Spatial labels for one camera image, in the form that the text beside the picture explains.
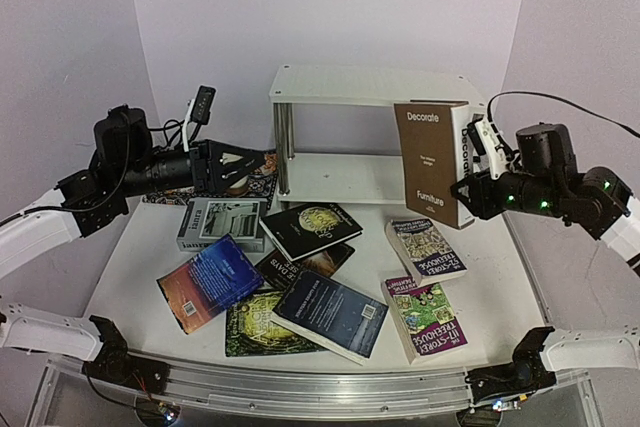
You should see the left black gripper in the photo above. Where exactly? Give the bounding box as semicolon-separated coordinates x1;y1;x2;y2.
118;139;268;198

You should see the Decorate Furniture large book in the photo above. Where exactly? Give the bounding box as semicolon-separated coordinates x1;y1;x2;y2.
394;101;473;229

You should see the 52-Storey Treehouse book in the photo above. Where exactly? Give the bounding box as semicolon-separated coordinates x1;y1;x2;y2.
383;219;468;292

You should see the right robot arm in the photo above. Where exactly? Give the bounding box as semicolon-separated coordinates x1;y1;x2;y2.
451;118;639;404

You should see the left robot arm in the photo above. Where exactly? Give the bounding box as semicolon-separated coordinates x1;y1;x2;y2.
1;105;265;384

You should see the patterned placemat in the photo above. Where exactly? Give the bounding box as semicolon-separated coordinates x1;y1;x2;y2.
141;149;278;208

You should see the grey ianra book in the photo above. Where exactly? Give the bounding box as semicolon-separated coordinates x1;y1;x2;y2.
176;197;268;253

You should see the white two-tier shelf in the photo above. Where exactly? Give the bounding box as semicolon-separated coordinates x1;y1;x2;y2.
269;64;484;205

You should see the black gold-circle book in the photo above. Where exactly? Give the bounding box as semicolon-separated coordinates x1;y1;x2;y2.
259;202;363;262

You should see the blue orange paperback book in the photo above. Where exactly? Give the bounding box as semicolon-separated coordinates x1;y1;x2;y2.
156;234;264;335

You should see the dark Days book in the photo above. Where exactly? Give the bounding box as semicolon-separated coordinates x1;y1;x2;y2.
255;243;355;291

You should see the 117-Storey Treehouse book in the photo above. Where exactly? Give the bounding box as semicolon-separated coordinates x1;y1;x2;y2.
382;277;468;365

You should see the green Alice book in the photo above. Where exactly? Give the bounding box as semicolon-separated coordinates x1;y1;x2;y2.
225;290;324;358

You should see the dark blue barcode book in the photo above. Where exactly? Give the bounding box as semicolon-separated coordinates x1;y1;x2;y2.
270;270;388;365

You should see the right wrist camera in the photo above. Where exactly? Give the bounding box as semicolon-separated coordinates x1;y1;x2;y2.
467;114;515;181

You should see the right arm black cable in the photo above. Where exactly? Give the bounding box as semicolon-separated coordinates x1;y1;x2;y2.
485;91;640;141

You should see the aluminium front rail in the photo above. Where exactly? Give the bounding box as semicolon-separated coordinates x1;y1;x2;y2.
44;346;596;411

